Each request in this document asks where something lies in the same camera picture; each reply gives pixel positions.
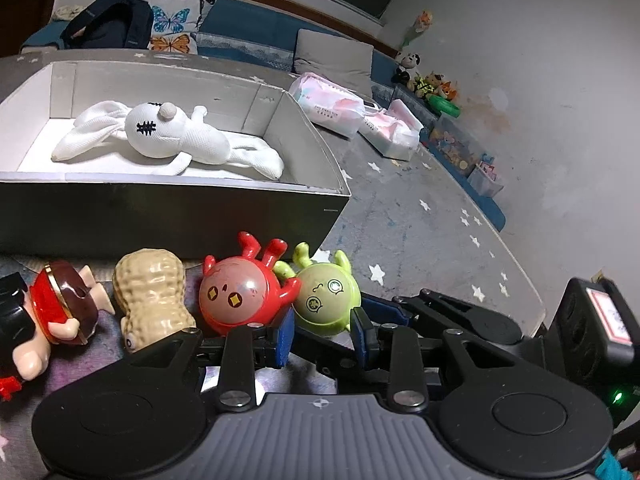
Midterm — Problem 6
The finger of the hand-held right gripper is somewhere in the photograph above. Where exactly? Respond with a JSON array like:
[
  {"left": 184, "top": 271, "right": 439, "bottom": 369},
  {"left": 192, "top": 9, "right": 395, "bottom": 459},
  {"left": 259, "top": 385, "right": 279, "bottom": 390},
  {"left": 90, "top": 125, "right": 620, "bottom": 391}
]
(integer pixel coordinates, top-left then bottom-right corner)
[{"left": 360, "top": 288, "right": 481, "bottom": 333}]

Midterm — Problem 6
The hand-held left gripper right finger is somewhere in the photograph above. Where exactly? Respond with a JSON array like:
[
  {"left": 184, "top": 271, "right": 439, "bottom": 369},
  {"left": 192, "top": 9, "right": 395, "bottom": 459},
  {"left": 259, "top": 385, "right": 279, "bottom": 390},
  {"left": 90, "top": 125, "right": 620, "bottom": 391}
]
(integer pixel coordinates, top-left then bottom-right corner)
[{"left": 349, "top": 306, "right": 507, "bottom": 410}]

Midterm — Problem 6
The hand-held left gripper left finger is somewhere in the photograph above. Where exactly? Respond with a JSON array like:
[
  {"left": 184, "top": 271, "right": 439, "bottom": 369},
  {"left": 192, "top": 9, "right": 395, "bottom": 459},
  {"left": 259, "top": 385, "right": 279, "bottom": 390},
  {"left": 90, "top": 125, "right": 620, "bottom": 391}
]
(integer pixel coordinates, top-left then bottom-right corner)
[{"left": 122, "top": 306, "right": 297, "bottom": 413}]

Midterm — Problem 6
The green round horned toy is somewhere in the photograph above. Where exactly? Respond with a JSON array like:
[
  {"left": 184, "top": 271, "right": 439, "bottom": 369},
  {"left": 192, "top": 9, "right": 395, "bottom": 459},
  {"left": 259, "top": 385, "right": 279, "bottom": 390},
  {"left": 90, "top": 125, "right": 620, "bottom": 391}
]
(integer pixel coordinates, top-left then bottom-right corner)
[{"left": 272, "top": 242, "right": 362, "bottom": 337}]

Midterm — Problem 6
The red round horned toy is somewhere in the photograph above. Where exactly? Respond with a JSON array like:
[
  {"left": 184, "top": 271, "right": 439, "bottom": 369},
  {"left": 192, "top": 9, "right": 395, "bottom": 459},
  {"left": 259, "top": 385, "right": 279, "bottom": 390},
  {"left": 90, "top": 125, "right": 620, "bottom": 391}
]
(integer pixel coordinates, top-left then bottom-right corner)
[{"left": 199, "top": 231, "right": 302, "bottom": 337}]

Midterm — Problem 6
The beige peanut toy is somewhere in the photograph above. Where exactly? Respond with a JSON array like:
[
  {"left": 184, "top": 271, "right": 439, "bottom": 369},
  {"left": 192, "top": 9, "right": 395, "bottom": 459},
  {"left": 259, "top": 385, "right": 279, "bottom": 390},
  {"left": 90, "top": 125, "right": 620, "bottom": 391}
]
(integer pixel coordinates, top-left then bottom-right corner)
[{"left": 112, "top": 248, "right": 197, "bottom": 355}]

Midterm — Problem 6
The grey cardboard box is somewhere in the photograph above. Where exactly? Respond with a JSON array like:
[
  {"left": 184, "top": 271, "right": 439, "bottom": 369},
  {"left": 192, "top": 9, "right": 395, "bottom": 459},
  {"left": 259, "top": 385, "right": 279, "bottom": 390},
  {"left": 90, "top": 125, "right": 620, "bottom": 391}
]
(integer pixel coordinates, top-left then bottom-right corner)
[{"left": 0, "top": 60, "right": 352, "bottom": 261}]

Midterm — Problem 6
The black-haired doll figure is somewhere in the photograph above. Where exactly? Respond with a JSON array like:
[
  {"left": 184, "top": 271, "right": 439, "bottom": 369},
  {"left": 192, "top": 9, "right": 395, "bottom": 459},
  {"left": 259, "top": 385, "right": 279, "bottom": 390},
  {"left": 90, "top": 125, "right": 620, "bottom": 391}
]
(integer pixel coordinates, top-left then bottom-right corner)
[{"left": 0, "top": 261, "right": 116, "bottom": 401}]

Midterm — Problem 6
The small clear storage bin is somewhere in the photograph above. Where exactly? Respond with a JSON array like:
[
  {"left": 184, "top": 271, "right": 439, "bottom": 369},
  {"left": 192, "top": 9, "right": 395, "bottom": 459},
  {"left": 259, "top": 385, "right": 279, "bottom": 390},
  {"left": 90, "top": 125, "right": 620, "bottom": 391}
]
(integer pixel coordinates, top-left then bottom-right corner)
[{"left": 467, "top": 157, "right": 505, "bottom": 198}]

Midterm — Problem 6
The clear bin of toys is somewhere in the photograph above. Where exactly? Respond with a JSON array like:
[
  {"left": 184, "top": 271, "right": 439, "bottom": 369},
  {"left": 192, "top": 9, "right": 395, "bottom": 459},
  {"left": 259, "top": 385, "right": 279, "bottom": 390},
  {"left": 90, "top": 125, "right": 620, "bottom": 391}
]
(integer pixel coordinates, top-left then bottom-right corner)
[{"left": 429, "top": 112, "right": 488, "bottom": 177}]

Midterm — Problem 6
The pink white tissue pack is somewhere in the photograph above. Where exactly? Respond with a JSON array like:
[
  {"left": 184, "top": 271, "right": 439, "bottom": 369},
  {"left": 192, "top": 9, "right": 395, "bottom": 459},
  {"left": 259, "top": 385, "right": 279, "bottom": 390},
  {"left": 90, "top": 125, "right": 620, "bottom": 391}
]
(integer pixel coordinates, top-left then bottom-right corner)
[
  {"left": 359, "top": 99, "right": 423, "bottom": 161},
  {"left": 288, "top": 72, "right": 367, "bottom": 138}
]

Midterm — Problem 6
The white plush rabbit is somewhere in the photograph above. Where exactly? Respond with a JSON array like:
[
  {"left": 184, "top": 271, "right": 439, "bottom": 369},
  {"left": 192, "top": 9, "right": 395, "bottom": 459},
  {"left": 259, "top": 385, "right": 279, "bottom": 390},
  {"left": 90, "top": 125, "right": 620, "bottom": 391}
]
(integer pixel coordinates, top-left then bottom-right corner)
[{"left": 51, "top": 101, "right": 285, "bottom": 181}]

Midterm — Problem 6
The panda plush toy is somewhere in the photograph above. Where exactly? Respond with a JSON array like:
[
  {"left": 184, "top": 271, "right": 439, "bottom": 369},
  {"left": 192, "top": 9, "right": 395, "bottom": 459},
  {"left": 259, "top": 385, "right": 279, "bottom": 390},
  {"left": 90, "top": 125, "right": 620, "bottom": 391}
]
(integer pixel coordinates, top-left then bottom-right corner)
[{"left": 391, "top": 51, "right": 422, "bottom": 86}]

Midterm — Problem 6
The grey pillow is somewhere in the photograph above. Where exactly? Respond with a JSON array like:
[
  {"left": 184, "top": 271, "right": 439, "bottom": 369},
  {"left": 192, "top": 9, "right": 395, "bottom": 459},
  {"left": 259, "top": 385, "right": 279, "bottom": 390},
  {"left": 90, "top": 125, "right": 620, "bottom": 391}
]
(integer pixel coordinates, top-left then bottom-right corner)
[{"left": 292, "top": 29, "right": 375, "bottom": 98}]

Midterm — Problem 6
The butterfly print pillow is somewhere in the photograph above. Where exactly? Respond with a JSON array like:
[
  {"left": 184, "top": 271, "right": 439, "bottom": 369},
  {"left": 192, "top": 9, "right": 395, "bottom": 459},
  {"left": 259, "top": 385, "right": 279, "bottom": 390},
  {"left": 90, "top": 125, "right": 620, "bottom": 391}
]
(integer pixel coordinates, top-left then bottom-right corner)
[{"left": 97, "top": 0, "right": 218, "bottom": 56}]

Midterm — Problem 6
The black backpack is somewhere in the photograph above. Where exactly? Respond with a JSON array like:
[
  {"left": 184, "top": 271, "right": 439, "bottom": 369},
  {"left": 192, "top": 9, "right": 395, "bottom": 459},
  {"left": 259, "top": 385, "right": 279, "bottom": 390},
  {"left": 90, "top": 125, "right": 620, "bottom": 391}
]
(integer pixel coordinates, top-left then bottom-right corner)
[{"left": 60, "top": 0, "right": 153, "bottom": 51}]

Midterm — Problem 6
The green plastic ring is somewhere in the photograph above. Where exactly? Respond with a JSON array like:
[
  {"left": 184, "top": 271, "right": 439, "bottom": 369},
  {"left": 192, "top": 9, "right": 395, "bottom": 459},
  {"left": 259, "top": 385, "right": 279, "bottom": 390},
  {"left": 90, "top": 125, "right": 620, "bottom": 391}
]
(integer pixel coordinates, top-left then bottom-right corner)
[{"left": 429, "top": 95, "right": 463, "bottom": 118}]

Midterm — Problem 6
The flower wall toy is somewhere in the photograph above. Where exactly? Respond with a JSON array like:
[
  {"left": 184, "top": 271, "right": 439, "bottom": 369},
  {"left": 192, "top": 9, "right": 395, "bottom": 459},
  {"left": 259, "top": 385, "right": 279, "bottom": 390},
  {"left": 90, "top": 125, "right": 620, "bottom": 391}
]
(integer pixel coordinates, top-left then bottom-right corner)
[{"left": 400, "top": 9, "right": 435, "bottom": 48}]

